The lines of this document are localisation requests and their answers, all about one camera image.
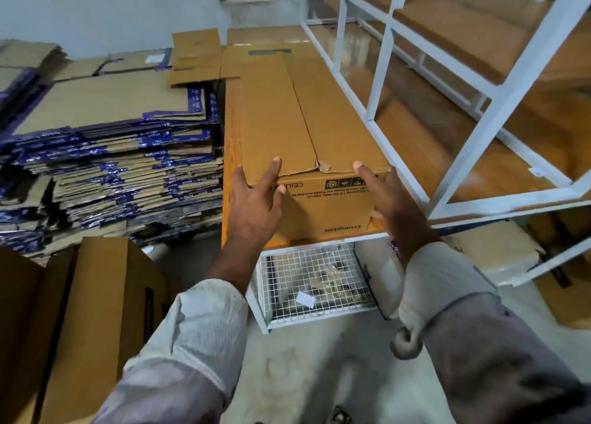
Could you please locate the person's right hand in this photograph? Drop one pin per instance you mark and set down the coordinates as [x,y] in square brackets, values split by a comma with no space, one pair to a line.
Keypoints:
[397,211]

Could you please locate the person's right forearm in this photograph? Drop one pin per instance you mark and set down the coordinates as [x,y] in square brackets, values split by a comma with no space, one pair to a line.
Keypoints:
[417,245]

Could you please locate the person's left hand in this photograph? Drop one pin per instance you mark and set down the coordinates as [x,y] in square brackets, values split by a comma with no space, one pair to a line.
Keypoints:
[251,220]

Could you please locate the white metal shelf rack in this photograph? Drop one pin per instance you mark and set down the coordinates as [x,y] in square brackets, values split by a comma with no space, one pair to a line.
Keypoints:
[503,96]

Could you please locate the assembled boxes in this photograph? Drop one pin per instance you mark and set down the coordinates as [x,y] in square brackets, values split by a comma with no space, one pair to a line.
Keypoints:
[18,345]

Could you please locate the person's left forearm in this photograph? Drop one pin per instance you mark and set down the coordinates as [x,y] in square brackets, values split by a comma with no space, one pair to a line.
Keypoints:
[235,276]

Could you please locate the person's dark shoe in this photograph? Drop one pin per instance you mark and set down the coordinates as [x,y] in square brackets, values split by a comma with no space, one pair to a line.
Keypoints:
[340,415]

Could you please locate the wooden table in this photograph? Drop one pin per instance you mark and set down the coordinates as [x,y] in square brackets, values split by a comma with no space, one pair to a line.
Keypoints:
[272,38]

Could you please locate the white paper tag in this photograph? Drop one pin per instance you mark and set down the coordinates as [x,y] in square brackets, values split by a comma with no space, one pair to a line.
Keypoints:
[306,299]

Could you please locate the person's light grey shirt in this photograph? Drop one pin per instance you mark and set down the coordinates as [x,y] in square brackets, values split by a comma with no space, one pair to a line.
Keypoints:
[185,345]

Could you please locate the stack of cardboard boxes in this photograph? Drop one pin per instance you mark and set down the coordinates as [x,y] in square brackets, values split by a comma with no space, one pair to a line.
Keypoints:
[23,68]
[102,105]

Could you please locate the crumpled tape scraps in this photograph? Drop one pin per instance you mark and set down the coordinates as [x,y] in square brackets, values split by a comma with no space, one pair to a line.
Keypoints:
[328,276]

